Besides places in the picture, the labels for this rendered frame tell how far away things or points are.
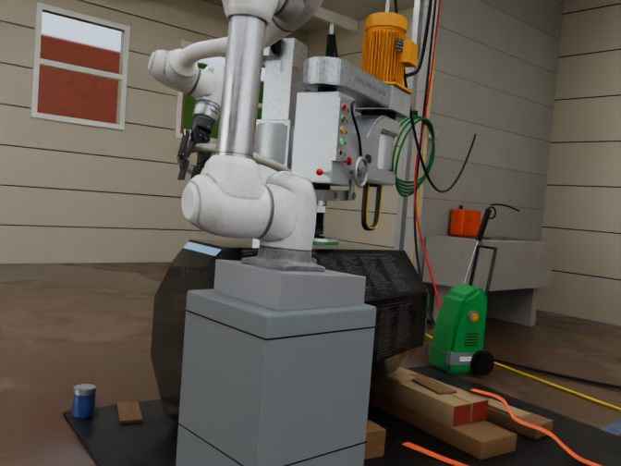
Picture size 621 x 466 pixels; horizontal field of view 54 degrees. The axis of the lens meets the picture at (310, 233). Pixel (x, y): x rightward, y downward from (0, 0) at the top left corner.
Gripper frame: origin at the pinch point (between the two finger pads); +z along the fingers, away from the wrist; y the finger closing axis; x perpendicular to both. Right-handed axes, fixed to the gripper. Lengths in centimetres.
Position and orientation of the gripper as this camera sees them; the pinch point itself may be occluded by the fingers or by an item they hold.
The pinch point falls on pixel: (188, 173)
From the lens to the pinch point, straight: 215.2
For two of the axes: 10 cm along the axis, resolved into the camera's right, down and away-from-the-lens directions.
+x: -7.5, -0.1, 6.6
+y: 6.2, 3.2, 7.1
